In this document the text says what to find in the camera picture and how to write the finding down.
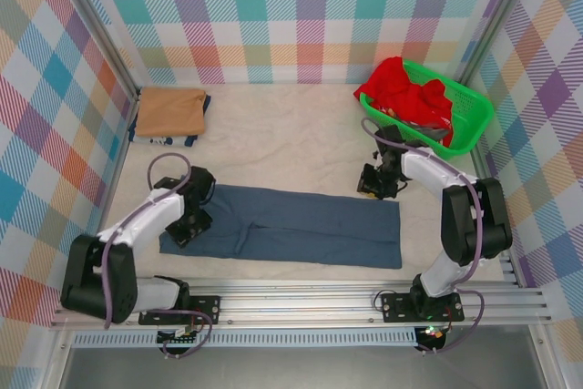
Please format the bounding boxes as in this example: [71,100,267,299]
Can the dark grey garment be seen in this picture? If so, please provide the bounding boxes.
[399,118,450,140]

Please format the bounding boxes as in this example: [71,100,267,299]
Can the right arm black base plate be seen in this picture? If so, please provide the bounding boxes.
[380,292,465,322]

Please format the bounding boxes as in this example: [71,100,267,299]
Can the tan folded t-shirt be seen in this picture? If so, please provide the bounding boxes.
[136,87,207,138]

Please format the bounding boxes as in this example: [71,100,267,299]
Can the steel bottom plate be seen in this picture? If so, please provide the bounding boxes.
[58,345,547,389]

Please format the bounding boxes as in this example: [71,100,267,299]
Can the red t-shirt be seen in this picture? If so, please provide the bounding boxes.
[353,56,455,147]

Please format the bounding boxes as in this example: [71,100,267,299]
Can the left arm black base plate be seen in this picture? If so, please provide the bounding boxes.
[138,295,222,326]

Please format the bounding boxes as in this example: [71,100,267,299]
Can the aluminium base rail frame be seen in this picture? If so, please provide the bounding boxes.
[49,275,552,329]

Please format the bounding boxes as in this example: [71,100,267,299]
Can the green plastic basket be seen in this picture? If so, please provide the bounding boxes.
[356,59,496,160]

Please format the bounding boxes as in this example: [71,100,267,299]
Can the navy white printed folded t-shirt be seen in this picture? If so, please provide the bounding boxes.
[128,95,213,148]

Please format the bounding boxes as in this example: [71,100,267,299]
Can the white slotted cable duct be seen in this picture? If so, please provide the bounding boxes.
[72,327,418,348]

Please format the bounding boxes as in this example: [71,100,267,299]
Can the blue t-shirt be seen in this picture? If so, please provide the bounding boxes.
[158,184,404,271]

